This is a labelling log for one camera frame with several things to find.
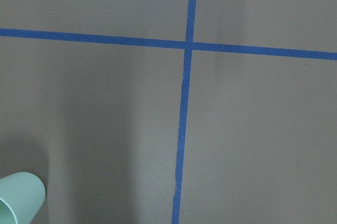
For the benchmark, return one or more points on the green plastic cup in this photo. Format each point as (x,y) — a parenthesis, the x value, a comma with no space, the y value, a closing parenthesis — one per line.
(22,195)

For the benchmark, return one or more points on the brown paper table mat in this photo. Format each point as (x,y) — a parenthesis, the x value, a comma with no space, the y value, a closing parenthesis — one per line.
(172,111)

